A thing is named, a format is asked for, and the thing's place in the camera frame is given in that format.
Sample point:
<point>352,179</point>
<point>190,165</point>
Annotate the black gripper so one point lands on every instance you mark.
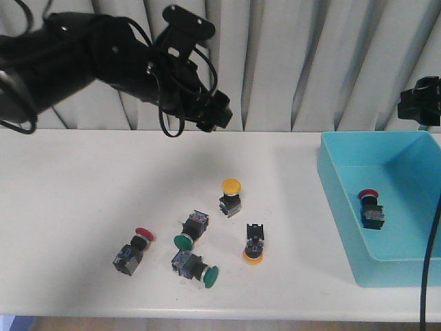
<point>207,108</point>
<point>422,102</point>

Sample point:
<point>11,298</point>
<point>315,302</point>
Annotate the red push button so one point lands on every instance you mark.
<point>372,214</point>
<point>130,255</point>

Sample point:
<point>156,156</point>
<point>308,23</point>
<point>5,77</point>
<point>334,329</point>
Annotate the yellow push button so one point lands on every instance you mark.
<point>230,202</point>
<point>253,251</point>

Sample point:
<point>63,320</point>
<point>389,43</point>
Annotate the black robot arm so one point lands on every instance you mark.
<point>72,49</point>

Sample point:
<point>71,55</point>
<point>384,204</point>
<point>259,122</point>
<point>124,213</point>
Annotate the grey pleated curtain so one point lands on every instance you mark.
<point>299,66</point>

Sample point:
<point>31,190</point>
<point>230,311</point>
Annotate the upper green push button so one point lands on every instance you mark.
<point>195,225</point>

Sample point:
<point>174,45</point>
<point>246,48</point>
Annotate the green push button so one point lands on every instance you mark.
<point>191,266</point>
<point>195,225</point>

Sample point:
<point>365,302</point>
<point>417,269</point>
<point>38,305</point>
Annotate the lying red push button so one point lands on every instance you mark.
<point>130,255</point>

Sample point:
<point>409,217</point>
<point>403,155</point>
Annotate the lower green push button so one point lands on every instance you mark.
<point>191,266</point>

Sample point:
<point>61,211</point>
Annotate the inverted yellow push button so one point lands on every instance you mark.
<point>253,251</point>

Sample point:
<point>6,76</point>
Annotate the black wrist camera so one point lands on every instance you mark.
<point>184,30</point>

